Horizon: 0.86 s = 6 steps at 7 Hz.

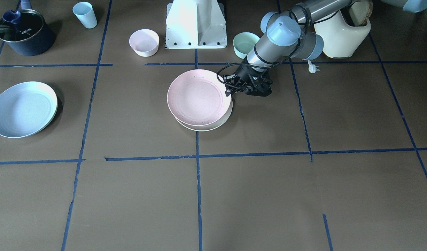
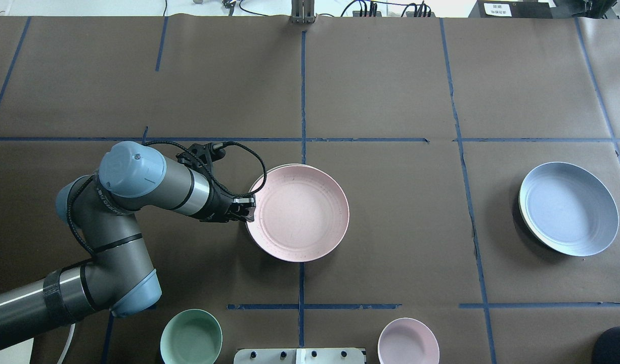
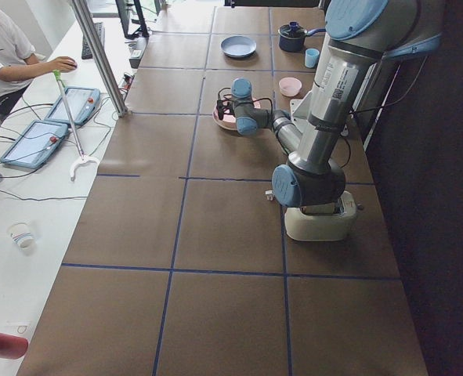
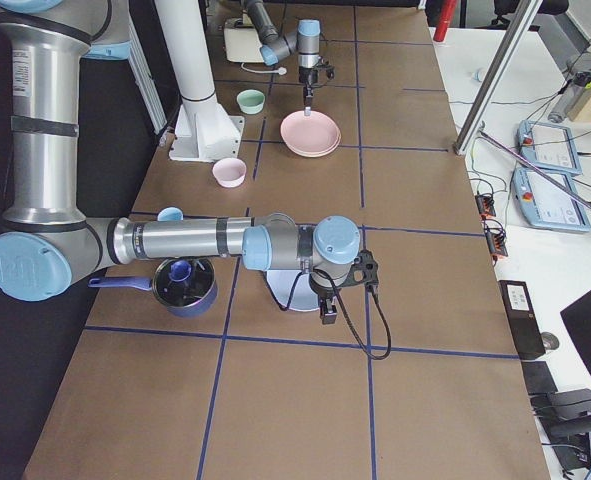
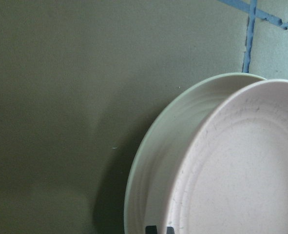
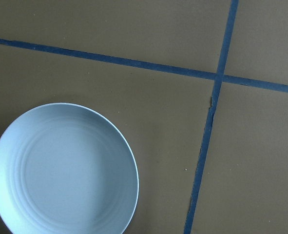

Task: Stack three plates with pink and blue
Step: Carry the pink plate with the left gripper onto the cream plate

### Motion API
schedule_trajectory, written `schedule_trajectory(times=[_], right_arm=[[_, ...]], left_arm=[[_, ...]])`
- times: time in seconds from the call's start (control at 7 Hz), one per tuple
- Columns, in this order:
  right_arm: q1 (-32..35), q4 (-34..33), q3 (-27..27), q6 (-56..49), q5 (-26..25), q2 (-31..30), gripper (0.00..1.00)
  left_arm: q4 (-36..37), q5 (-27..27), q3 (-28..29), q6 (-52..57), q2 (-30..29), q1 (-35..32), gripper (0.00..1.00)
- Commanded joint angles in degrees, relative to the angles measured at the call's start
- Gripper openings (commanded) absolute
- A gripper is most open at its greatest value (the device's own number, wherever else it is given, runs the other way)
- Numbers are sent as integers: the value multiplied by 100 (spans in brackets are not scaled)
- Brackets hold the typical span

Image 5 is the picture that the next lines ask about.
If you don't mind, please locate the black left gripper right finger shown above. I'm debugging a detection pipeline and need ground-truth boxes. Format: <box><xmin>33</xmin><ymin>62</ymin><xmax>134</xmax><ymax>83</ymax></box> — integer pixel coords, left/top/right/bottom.
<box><xmin>166</xmin><ymin>226</ymin><xmax>174</xmax><ymax>234</ymax></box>

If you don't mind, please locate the pink plate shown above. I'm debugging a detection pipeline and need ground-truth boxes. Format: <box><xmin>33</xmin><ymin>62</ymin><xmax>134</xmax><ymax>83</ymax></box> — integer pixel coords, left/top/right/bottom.
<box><xmin>166</xmin><ymin>79</ymin><xmax>288</xmax><ymax>234</ymax></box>

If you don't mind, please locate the cream plate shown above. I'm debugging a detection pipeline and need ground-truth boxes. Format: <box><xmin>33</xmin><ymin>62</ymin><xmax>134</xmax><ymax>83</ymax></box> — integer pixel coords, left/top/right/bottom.
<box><xmin>124</xmin><ymin>73</ymin><xmax>262</xmax><ymax>234</ymax></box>

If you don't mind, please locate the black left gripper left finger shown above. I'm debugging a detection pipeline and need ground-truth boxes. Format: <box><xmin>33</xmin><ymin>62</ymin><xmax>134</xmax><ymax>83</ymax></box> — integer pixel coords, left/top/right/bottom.
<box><xmin>145</xmin><ymin>225</ymin><xmax>157</xmax><ymax>234</ymax></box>

